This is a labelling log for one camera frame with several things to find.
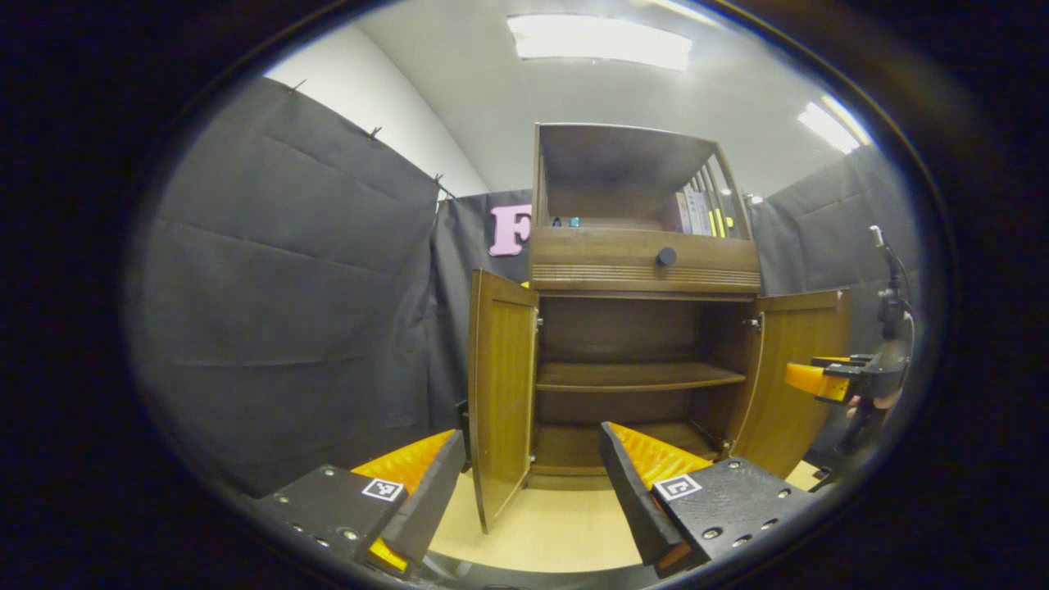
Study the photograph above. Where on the narrow ceiling light panel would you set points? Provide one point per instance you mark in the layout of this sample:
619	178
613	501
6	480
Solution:
832	123

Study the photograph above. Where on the large ceiling light panel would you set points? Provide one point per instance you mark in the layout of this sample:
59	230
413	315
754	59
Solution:
598	41

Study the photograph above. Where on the wooden shoe cabinet door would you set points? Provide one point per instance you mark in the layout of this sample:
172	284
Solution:
500	393
799	328

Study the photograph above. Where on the row of books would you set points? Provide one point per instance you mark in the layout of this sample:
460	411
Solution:
697	213

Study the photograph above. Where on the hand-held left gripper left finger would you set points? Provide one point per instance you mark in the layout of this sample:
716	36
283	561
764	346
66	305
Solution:
430	500

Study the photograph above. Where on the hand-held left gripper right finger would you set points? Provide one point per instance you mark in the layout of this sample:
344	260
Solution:
627	492

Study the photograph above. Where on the wooden double-door shoe cabinet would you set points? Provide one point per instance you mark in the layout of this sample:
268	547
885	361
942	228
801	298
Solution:
623	164

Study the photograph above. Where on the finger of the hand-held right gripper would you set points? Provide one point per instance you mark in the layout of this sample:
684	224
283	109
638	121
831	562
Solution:
811	381
836	360

